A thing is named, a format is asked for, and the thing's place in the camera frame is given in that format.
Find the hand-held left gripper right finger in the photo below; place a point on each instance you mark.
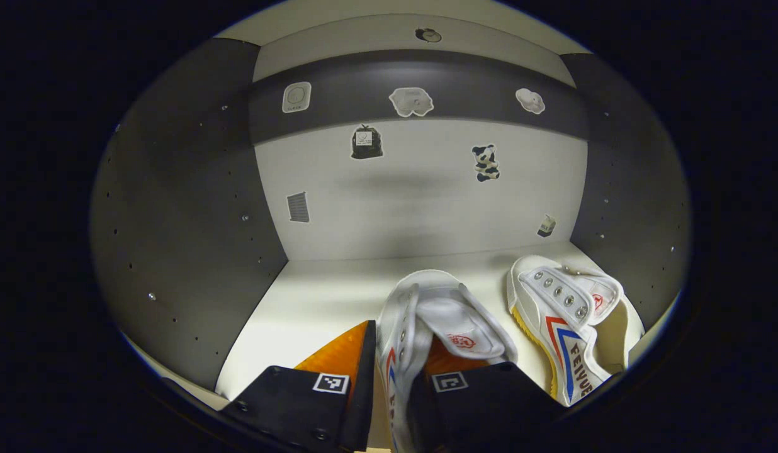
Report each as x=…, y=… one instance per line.
x=490, y=402

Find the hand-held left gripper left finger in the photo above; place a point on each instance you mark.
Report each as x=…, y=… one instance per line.
x=360, y=390

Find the white canvas shoe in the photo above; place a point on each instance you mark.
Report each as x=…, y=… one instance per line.
x=445, y=308
x=571, y=314

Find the white shoe cabinet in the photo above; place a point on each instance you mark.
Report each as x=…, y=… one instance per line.
x=427, y=207

